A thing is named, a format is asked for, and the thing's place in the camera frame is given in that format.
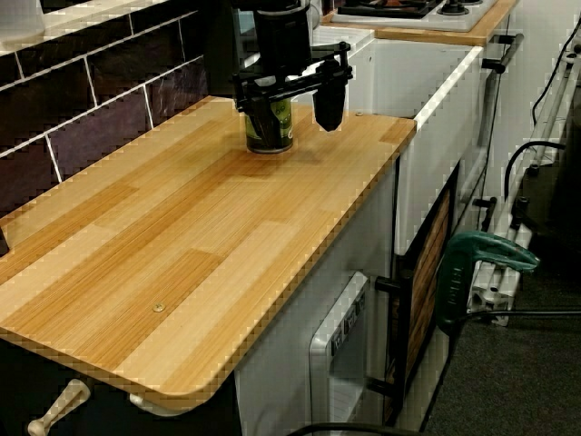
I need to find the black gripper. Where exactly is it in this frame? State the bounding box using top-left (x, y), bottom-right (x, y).
top-left (231, 11), bottom-right (354, 140)

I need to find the green pea can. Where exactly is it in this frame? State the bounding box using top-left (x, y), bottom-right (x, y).
top-left (244, 94), bottom-right (295, 154)

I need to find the black hutch side panel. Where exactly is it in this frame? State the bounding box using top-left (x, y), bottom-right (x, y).
top-left (203, 0), bottom-right (249, 99)

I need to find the teal plastic bin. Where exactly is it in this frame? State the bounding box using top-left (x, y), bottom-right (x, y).
top-left (233, 7), bottom-right (256, 36)

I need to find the black burner grate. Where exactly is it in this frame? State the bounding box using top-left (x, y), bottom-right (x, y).
top-left (338, 0), bottom-right (444, 20)

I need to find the white toy sink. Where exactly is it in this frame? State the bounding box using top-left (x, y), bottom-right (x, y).
top-left (244, 25), bottom-right (485, 255)

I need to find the grey stove top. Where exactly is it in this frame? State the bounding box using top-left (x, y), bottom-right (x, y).
top-left (330, 0), bottom-right (500, 33)

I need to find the black framed oven door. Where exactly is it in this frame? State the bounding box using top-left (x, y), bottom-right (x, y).
top-left (385, 163), bottom-right (460, 421)

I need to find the green clamp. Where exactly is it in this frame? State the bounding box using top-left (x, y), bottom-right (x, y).
top-left (435, 230), bottom-right (542, 335)

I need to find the cream hutch shelf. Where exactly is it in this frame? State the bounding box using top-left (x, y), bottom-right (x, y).
top-left (0, 0), bottom-right (137, 55)

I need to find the white play kitchen cabinet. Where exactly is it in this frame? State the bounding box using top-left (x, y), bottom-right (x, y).
top-left (233, 4), bottom-right (573, 436)

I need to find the silver aluminium extrusion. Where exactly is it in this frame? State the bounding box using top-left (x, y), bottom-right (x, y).
top-left (469, 224), bottom-right (535, 328)

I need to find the black floor box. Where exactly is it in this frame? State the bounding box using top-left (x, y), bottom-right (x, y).
top-left (521, 104), bottom-right (581, 273)

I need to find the white lidded jar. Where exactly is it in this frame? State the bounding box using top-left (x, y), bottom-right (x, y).
top-left (0, 0), bottom-right (46, 40)

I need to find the black cabinet end panel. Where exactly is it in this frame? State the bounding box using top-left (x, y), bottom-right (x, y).
top-left (0, 335), bottom-right (241, 436)

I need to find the black oven door handle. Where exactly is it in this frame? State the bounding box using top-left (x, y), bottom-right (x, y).
top-left (367, 270), bottom-right (414, 403)

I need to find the black cabinet bar handle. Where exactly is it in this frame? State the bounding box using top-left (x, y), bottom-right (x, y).
top-left (481, 32), bottom-right (526, 74)
top-left (471, 195), bottom-right (498, 233)

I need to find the thick black cable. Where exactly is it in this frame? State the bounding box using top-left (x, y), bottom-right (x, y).
top-left (503, 140), bottom-right (568, 201)

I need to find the thin black cable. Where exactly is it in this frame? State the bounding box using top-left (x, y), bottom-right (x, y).
top-left (530, 25), bottom-right (580, 120)

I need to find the cream cabinet handle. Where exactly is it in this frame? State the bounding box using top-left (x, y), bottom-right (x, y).
top-left (26, 379), bottom-right (90, 436)
top-left (129, 392), bottom-right (201, 417)

